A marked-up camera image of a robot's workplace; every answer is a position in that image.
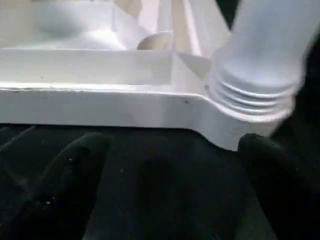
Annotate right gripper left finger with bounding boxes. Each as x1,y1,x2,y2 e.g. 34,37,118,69
0,132,112,240

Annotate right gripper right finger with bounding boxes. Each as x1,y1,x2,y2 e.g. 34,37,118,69
237,133,320,240

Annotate white plastic table top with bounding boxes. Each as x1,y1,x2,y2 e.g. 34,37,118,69
0,0,297,152

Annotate white plastic table leg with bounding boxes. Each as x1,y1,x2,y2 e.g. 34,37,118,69
204,0,320,124

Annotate black work mat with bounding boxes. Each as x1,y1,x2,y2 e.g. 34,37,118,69
0,30,320,240

